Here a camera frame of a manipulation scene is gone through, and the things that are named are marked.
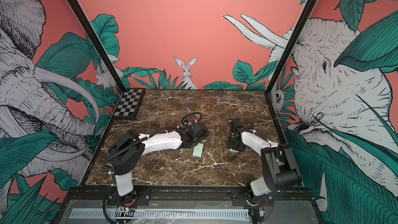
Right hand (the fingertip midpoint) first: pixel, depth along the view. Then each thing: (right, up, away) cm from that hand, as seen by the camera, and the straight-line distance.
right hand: (231, 143), depth 92 cm
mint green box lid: (-1, -2, -8) cm, 8 cm away
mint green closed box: (-20, -3, -4) cm, 21 cm away
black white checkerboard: (-70, +24, +16) cm, 76 cm away
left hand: (-16, +6, -1) cm, 17 cm away
